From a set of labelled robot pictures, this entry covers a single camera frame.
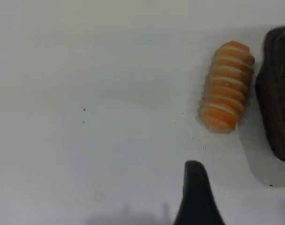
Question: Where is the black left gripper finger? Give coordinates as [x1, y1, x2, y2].
[173, 160, 225, 225]

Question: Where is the ridged orange bread roll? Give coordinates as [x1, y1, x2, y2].
[200, 41, 255, 134]

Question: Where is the black woven wicker basket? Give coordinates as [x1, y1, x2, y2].
[255, 24, 285, 167]

